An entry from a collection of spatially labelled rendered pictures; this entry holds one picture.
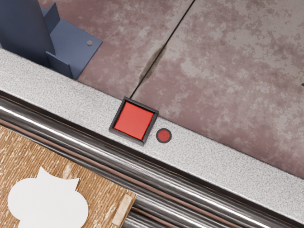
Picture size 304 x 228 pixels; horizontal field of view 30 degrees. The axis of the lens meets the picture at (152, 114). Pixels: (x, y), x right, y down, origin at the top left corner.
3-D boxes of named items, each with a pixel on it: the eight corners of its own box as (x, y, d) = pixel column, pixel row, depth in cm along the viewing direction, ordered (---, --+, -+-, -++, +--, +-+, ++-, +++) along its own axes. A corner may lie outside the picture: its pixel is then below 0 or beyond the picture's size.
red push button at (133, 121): (126, 103, 114) (126, 101, 113) (154, 115, 113) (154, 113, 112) (113, 129, 112) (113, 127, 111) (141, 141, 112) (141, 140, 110)
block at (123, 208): (125, 195, 106) (125, 192, 104) (134, 200, 106) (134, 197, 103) (111, 224, 104) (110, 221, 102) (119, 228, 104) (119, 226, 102)
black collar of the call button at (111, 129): (124, 98, 114) (124, 96, 113) (159, 113, 113) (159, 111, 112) (108, 131, 112) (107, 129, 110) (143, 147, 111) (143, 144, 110)
